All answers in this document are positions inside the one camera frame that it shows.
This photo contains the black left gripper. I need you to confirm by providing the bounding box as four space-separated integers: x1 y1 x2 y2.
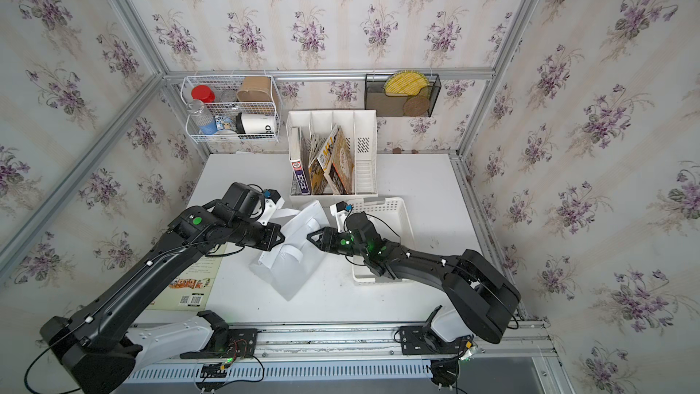
230 219 292 255

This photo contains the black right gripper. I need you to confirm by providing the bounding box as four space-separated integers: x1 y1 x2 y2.
304 227 369 259

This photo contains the white insulated delivery bag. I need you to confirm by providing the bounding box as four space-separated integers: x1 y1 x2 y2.
249 201 329 301

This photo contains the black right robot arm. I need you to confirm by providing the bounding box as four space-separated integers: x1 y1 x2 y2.
306 212 521 344

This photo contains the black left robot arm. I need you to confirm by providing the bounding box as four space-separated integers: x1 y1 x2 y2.
40 182 284 393

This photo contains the yellow book in organizer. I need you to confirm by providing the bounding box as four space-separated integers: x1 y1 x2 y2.
309 124 341 195

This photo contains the colourful history book in organizer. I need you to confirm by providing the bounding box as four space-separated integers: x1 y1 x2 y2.
324 131 354 195

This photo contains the white perforated plastic tray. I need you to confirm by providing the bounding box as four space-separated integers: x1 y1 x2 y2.
349 196 422 285

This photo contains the red white thick book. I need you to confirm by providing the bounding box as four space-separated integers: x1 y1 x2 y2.
288 127 312 195

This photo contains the white perforated file organizer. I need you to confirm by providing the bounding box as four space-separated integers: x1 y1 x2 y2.
286 109 377 206

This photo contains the green children's history book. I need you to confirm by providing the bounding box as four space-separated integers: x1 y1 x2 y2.
148 256 224 311

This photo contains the white black cup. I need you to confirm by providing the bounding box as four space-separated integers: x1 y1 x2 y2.
235 112 276 135

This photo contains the clear plastic bottle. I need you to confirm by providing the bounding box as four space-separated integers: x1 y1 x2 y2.
188 100 218 136

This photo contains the brown woven round coaster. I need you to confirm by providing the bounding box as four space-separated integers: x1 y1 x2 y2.
403 95 433 118

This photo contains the red lidded jar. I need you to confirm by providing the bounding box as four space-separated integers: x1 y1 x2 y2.
191 85 216 103

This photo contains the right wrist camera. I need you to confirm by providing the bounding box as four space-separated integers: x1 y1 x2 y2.
329 202 354 232

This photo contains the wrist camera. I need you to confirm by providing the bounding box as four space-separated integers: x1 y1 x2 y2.
256 189 284 225
329 202 354 232

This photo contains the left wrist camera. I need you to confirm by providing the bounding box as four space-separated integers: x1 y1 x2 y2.
256 189 284 225

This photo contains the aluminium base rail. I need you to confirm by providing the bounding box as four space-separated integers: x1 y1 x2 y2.
127 322 557 385

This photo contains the white wire wall basket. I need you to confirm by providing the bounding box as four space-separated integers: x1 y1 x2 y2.
180 74 284 142

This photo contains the black mesh wall basket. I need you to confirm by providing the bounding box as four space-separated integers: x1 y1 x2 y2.
365 74 442 118

